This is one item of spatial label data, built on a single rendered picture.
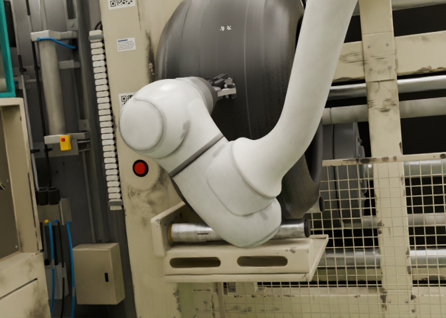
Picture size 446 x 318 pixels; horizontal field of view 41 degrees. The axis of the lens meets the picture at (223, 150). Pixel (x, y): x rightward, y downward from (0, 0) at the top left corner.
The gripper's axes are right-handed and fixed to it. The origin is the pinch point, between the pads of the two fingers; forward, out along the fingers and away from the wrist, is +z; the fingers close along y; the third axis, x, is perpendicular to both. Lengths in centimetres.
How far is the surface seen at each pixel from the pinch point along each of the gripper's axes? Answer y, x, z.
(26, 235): 53, 31, -1
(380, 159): -28, 35, 61
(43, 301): 50, 47, -4
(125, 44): 31.6, -9.5, 26.3
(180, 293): 25, 56, 19
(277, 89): -10.2, 3.1, 5.4
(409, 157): -36, 35, 61
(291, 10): -12.4, -11.9, 22.5
